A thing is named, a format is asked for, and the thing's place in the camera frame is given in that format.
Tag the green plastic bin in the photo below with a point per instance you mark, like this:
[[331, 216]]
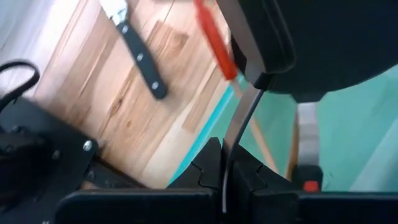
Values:
[[357, 140]]

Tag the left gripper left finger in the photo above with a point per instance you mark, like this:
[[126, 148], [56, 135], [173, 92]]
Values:
[[205, 168]]

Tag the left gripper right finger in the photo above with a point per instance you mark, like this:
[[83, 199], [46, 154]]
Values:
[[248, 177]]

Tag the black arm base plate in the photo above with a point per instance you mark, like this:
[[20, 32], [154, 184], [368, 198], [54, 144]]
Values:
[[46, 140]]

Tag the black oval serving spoon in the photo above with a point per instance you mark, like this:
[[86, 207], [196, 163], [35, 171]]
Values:
[[342, 46]]

